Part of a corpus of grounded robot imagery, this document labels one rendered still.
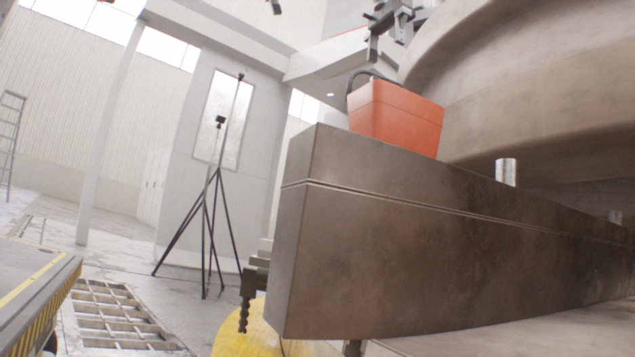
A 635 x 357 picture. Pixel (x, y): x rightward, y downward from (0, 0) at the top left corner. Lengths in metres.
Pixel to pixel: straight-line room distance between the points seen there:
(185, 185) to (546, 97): 3.11
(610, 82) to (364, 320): 0.92
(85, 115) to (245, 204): 10.75
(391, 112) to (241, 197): 3.20
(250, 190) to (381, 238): 3.28
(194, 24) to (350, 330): 3.37
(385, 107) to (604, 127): 0.67
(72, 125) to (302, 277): 13.32
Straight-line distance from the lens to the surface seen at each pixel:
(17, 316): 0.47
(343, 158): 0.61
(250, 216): 3.87
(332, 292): 0.60
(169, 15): 3.60
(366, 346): 0.71
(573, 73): 1.15
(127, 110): 14.17
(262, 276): 1.31
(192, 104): 3.58
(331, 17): 4.86
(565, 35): 1.41
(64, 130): 13.67
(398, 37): 0.86
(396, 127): 0.69
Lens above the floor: 0.49
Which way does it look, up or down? 11 degrees up
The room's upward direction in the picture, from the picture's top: 9 degrees clockwise
